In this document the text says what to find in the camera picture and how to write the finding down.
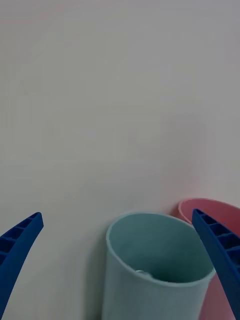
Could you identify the pink plastic bin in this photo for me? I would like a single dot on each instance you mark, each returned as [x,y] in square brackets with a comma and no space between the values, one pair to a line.
[217,212]

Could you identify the pale blue plastic bin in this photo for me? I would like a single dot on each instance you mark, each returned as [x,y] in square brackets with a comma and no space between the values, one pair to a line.
[150,297]

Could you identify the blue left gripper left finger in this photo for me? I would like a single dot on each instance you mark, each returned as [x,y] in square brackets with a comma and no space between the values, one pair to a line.
[15,252]

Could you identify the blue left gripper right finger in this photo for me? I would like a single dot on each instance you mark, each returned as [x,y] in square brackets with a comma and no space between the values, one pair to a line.
[225,260]

